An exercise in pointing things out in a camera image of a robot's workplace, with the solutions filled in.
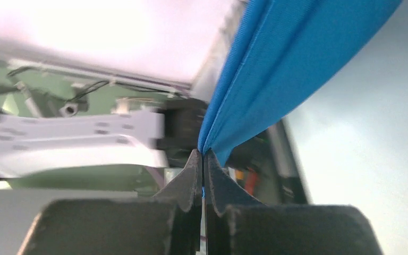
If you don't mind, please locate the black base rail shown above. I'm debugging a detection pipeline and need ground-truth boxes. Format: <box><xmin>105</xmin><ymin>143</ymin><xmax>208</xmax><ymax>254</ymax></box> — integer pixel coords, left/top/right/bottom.
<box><xmin>226</xmin><ymin>121</ymin><xmax>309</xmax><ymax>205</ymax></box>

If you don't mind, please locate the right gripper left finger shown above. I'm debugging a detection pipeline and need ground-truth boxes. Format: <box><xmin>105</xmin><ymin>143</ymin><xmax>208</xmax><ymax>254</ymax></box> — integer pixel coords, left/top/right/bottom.
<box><xmin>19</xmin><ymin>150</ymin><xmax>202</xmax><ymax>254</ymax></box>

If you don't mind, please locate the blue cloth napkin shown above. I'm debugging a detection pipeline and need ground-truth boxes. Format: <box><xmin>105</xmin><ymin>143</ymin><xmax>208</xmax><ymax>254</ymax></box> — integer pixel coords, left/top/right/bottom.
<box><xmin>198</xmin><ymin>0</ymin><xmax>400</xmax><ymax>165</ymax></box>

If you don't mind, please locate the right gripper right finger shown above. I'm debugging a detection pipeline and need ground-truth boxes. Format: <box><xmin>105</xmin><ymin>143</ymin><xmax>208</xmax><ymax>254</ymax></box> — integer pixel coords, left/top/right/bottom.
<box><xmin>203</xmin><ymin>151</ymin><xmax>382</xmax><ymax>254</ymax></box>

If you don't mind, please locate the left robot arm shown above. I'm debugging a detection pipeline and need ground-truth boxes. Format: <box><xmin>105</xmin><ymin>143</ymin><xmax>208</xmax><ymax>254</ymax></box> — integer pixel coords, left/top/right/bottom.
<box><xmin>0</xmin><ymin>98</ymin><xmax>207</xmax><ymax>180</ymax></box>

